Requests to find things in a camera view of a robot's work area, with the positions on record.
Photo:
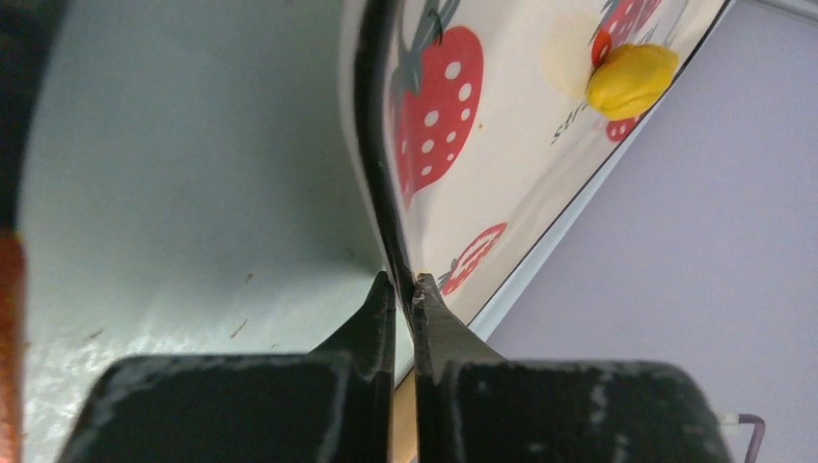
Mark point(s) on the orange handled scraper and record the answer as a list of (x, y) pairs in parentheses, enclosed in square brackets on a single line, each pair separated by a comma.
[(13, 275)]

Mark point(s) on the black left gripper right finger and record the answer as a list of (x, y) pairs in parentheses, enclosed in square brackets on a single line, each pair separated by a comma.
[(474, 405)]

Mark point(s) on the strawberry print tray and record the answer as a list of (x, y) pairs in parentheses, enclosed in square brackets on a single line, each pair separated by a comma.
[(469, 131)]

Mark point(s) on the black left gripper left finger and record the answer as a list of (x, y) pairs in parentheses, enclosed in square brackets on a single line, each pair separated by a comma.
[(332, 404)]

